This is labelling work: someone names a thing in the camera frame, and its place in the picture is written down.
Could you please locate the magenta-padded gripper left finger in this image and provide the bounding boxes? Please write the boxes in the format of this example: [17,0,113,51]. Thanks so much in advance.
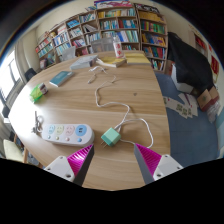
[43,143,96,187]

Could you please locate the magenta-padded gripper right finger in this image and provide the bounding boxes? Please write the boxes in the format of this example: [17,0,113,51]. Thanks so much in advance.
[133,143,184,186]

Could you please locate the green charger block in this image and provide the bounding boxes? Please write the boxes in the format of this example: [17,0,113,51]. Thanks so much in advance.
[100,127,122,148]

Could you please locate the white charger cable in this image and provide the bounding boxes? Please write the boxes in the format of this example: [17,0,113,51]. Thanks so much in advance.
[94,74,155,149]

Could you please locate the white power strip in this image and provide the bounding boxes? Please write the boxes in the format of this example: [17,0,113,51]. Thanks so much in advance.
[41,123,95,147]

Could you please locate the pale yellow-green chair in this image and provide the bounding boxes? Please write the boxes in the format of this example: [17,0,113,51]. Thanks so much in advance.
[2,139,25,164]

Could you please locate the papers on floor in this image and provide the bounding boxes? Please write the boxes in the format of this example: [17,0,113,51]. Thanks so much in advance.
[162,93,199,119]

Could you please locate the cardboard box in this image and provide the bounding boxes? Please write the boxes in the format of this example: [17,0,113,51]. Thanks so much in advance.
[196,85,220,112]

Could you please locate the small brown jar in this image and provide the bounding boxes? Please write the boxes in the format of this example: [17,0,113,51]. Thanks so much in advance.
[38,82,49,96]

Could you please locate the white box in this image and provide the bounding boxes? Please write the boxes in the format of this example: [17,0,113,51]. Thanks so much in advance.
[170,63,194,94]

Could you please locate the teal book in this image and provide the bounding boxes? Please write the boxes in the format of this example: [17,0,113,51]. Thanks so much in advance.
[49,70,76,88]

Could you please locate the dark office chair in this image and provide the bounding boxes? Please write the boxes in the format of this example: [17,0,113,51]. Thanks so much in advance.
[24,67,38,82]

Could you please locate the black cloth cover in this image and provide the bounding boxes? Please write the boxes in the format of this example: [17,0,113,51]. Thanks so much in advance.
[166,31,214,98]

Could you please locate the window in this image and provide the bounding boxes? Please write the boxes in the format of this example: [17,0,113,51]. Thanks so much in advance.
[0,49,24,101]

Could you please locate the grey book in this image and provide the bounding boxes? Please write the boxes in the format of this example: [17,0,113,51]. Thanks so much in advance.
[69,54,99,71]

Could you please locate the flat yellow book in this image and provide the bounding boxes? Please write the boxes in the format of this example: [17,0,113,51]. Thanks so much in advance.
[124,51,152,66]

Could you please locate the grey mesh chair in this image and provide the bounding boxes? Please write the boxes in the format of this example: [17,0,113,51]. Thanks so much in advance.
[59,45,77,62]
[90,37,115,54]

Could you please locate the thick yellow book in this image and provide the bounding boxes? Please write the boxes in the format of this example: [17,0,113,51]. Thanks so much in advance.
[95,55,128,69]

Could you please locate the white bottle with red label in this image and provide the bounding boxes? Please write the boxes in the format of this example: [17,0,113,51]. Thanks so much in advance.
[112,35,125,60]

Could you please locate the wooden bookshelf unit with books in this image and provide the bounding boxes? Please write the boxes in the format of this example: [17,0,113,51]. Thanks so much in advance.
[34,0,168,72]

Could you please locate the red wall hanging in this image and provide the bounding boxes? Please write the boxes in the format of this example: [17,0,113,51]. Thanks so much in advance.
[210,54,220,75]

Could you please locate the small wooden wall shelf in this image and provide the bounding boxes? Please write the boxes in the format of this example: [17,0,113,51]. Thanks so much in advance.
[193,33,208,56]

